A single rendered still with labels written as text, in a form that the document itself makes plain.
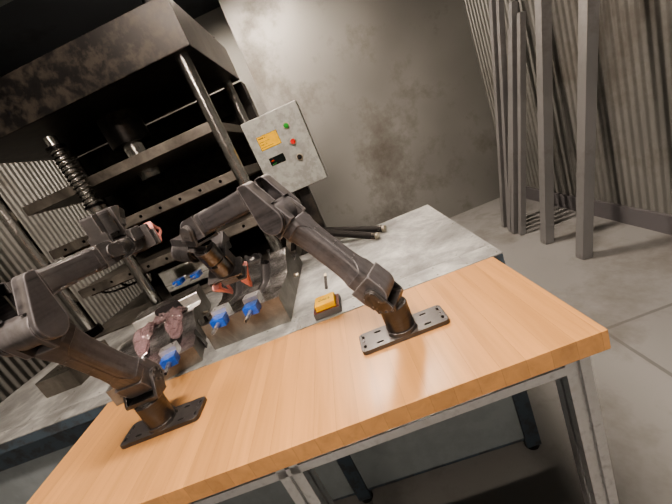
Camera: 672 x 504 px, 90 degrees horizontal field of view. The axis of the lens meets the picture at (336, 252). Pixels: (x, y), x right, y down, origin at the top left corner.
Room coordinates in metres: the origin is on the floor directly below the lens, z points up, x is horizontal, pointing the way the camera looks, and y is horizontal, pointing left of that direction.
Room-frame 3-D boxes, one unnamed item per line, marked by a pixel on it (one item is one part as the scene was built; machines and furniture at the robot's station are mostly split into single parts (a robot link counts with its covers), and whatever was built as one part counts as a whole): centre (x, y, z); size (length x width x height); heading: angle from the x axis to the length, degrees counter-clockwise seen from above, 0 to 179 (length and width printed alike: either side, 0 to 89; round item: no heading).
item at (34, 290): (0.70, 0.53, 1.17); 0.30 x 0.09 x 0.12; 176
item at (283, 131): (1.86, 0.03, 0.74); 0.30 x 0.22 x 1.47; 84
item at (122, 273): (2.17, 0.81, 1.02); 1.10 x 0.74 x 0.05; 84
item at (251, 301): (0.91, 0.29, 0.89); 0.13 x 0.05 x 0.05; 174
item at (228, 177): (2.17, 0.81, 1.27); 1.10 x 0.74 x 0.05; 84
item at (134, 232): (0.96, 0.51, 1.25); 0.07 x 0.06 x 0.11; 86
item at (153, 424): (0.69, 0.53, 0.84); 0.20 x 0.07 x 0.08; 86
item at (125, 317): (2.12, 0.81, 0.76); 1.30 x 0.84 x 0.06; 84
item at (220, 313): (0.92, 0.40, 0.89); 0.13 x 0.05 x 0.05; 175
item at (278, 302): (1.19, 0.31, 0.87); 0.50 x 0.26 x 0.14; 174
